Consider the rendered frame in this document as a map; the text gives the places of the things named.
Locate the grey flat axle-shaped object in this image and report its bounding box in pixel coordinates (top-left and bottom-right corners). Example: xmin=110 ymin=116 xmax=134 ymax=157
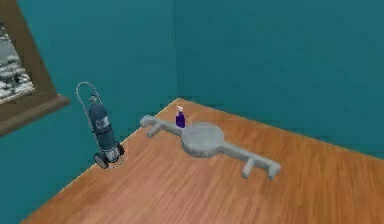
xmin=139 ymin=114 xmax=282 ymax=181

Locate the blue gas cylinder on trolley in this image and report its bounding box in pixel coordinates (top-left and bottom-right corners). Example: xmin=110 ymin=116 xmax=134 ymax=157
xmin=75 ymin=81 xmax=126 ymax=170

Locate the purple spray bottle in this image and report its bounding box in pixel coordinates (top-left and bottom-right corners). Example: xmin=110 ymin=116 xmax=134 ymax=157
xmin=175 ymin=105 xmax=186 ymax=129

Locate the brown framed window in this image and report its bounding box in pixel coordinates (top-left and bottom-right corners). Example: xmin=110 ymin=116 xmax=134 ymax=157
xmin=0 ymin=0 xmax=71 ymax=138

